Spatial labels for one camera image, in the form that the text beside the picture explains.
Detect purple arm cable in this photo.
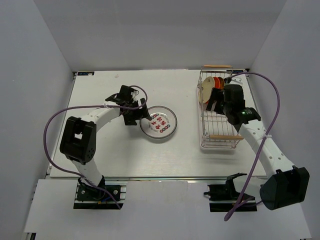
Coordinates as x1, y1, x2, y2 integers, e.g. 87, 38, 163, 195
43, 85, 148, 210
223, 72, 281, 222

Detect white plate red characters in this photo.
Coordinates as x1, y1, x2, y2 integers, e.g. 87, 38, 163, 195
139, 105, 178, 140

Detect cream beige plate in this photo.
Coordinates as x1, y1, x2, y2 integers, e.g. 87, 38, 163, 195
199, 76, 215, 104

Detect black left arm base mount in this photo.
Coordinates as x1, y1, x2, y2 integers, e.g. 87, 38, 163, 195
73, 178, 127, 210

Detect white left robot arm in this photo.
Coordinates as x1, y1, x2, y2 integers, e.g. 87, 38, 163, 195
59, 85, 151, 200

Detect orange plastic plate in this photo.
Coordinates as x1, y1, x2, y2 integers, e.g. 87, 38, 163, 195
213, 76, 225, 90

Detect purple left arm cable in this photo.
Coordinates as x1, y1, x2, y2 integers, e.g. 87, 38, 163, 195
43, 85, 148, 210

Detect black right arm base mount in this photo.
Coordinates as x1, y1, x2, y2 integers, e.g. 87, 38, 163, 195
203, 172, 265, 213

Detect metal wire dish rack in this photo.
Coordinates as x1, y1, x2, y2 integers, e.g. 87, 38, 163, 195
196, 64, 243, 150

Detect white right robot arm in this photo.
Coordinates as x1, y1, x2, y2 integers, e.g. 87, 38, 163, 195
213, 77, 310, 210

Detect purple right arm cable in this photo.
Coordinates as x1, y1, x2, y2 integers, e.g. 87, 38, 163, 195
223, 72, 281, 222

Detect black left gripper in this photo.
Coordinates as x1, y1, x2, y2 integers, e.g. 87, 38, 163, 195
123, 98, 151, 126

